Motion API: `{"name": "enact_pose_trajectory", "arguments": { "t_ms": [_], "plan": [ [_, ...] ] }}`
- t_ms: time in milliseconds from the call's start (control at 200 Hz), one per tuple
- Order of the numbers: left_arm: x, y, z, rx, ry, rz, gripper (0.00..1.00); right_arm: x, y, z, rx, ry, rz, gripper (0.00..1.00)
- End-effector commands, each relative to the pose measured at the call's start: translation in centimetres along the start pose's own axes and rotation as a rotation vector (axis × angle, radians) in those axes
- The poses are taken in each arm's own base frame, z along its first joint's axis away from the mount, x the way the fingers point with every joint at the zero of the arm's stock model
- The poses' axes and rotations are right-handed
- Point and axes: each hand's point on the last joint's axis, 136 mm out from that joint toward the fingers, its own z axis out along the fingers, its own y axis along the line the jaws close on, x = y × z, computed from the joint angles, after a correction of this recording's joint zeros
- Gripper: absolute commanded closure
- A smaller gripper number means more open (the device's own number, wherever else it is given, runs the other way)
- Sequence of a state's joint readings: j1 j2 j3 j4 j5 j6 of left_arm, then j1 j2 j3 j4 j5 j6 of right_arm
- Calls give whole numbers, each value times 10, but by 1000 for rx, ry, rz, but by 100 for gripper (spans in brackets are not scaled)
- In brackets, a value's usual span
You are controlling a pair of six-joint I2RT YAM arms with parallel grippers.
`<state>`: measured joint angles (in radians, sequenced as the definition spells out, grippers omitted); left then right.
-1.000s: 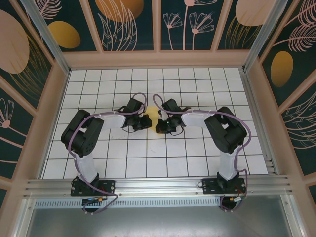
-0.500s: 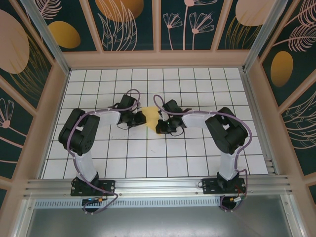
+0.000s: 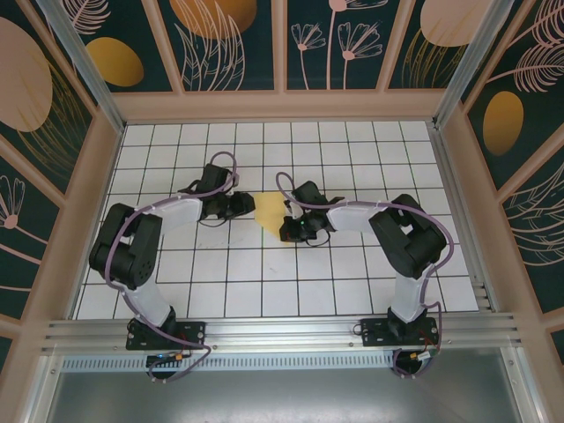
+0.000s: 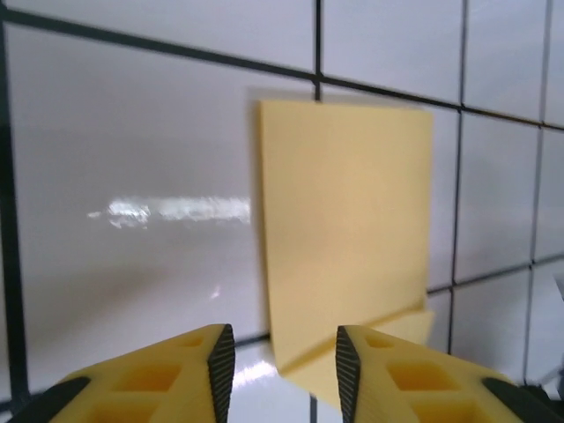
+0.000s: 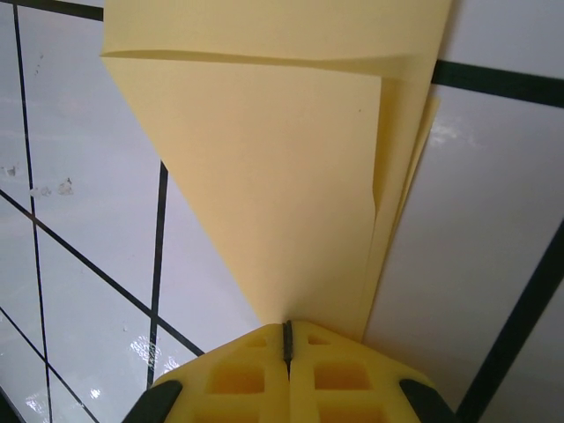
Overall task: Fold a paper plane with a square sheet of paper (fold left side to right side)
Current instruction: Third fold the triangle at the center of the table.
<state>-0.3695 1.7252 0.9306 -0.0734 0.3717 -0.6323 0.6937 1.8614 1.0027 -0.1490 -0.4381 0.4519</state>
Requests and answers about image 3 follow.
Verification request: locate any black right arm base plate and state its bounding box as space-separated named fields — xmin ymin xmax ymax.
xmin=360 ymin=317 xmax=441 ymax=349

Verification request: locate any white grid mat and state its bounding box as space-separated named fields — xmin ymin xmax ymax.
xmin=70 ymin=122 xmax=481 ymax=319

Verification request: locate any aluminium mounting rail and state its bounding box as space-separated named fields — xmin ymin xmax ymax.
xmin=41 ymin=312 xmax=528 ymax=353

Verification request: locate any slotted grey cable duct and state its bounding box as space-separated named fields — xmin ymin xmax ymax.
xmin=61 ymin=355 xmax=397 ymax=372

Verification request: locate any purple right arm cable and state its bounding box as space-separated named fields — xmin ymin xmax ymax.
xmin=275 ymin=171 xmax=457 ymax=381

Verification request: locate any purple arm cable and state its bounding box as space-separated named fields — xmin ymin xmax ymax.
xmin=275 ymin=171 xmax=457 ymax=381
xmin=99 ymin=152 xmax=241 ymax=384

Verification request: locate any grey metal sheet panel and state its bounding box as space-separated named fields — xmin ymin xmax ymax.
xmin=41 ymin=347 xmax=530 ymax=423

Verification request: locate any yellow cloth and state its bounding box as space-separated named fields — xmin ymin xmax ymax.
xmin=254 ymin=192 xmax=305 ymax=244

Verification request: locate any aluminium frame post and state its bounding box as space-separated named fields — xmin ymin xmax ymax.
xmin=34 ymin=0 xmax=128 ymax=136
xmin=431 ymin=0 xmax=523 ymax=131

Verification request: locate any aluminium side rail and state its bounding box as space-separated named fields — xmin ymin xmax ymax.
xmin=429 ymin=125 xmax=501 ymax=316

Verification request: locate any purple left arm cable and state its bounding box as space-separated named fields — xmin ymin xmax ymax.
xmin=99 ymin=152 xmax=241 ymax=384

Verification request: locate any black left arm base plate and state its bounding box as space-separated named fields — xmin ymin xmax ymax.
xmin=126 ymin=320 xmax=208 ymax=352

